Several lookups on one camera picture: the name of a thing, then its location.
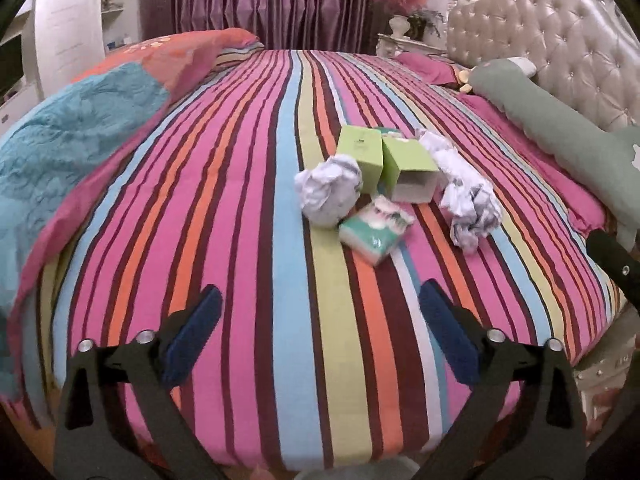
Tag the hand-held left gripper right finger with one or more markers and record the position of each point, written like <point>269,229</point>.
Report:
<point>447,332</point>

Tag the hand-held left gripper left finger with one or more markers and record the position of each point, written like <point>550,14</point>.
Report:
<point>192,332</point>

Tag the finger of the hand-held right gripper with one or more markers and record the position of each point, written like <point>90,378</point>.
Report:
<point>617,260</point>

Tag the teal tissue pack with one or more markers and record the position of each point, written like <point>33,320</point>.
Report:
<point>375,230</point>
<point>391,132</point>

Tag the long white paper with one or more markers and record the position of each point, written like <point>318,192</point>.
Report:
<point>467,195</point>

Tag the green cardboard box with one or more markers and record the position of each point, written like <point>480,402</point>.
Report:
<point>359,157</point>
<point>410,172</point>

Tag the white paper ball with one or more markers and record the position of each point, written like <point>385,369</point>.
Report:
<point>330,190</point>

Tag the striped multicolour bed cover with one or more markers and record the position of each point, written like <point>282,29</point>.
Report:
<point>280,270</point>

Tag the pink bed sheet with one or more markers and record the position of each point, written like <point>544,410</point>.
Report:
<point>530,155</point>

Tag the long green plush pillow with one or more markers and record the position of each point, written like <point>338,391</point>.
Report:
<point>560,125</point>

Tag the teal quilted blanket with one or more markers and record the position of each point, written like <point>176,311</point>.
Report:
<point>70,160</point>

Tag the tufted beige headboard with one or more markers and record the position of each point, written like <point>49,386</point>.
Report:
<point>565,35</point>

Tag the small yellow plush toy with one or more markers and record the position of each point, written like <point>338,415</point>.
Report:
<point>465,80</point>

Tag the pink pillow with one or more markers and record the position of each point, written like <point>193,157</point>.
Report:
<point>430,67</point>

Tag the ornate cream nightstand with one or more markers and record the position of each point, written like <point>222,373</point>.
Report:
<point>407,45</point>

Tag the dark screen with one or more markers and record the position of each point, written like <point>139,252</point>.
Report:
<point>10,67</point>

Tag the white shelf cabinet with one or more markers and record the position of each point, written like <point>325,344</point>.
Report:
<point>65,25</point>

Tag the purple curtain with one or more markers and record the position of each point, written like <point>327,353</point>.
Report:
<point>270,5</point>

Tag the ornate cream bed frame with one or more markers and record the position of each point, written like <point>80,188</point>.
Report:
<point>607,375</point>

